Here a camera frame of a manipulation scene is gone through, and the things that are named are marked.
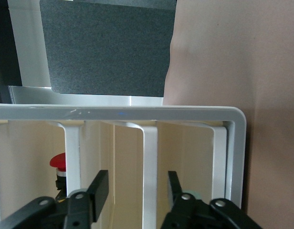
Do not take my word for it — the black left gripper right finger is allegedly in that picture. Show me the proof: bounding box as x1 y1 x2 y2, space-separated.
160 170 263 229

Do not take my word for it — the white drawer cabinet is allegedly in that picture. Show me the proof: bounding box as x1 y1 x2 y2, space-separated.
0 85 247 229

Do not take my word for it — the white partition frame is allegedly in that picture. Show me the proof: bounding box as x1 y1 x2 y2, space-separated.
7 0 53 88

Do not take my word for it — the dark grey foam pad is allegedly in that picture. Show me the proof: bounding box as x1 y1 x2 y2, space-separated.
39 0 178 98

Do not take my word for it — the red mushroom push button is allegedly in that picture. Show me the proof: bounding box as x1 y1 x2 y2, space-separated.
49 152 68 202

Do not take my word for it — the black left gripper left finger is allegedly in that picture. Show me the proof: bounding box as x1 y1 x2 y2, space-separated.
0 169 109 229

